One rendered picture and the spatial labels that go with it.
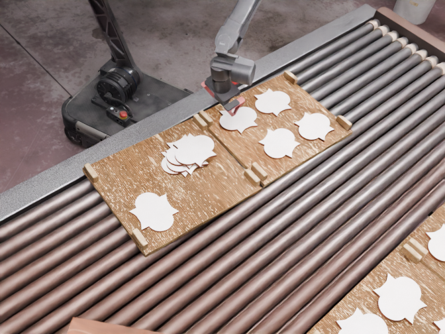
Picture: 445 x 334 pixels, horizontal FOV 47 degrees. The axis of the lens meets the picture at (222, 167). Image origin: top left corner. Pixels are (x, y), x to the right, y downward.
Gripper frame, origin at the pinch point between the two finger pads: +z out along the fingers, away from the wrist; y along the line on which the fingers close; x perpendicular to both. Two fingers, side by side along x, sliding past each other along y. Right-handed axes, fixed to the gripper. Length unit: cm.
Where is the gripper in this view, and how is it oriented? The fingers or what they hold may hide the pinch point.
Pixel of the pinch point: (224, 104)
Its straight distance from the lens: 163.2
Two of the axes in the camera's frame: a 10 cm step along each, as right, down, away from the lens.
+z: 0.7, 4.9, 8.7
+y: -6.0, -6.7, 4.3
